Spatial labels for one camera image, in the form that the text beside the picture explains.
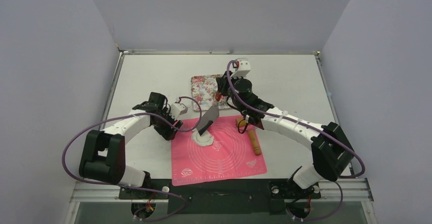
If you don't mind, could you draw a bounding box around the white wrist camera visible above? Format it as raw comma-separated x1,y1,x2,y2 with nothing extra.
170,103,188,118
231,58,251,78

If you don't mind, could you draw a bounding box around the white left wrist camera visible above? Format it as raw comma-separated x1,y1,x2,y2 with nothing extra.
170,103,188,118

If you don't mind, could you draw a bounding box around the floral rectangular tray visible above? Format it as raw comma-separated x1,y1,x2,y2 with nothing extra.
191,74,222,111

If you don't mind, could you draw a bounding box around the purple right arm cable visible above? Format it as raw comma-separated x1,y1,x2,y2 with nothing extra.
226,60,366,222

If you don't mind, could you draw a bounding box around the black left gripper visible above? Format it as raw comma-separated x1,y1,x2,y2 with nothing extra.
153,108,182,141

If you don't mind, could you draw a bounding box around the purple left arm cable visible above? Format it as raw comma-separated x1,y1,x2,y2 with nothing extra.
62,96,203,222

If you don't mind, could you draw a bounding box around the wooden rolling pin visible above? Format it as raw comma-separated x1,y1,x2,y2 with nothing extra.
236,117,262,156

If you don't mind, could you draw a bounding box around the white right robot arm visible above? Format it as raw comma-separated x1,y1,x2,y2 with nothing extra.
215,75,353,197

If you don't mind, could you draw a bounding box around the white dough lump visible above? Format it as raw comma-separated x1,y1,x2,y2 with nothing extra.
191,130,214,147

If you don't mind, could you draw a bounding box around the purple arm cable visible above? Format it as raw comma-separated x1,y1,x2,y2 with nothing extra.
62,96,203,222
226,60,366,222

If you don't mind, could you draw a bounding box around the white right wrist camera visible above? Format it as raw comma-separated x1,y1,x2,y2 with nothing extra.
231,58,251,78

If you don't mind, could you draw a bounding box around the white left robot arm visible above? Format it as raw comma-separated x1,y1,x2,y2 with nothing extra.
79,92,187,199

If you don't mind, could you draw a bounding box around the pink silicone baking mat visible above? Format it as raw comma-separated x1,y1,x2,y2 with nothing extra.
171,116,267,186

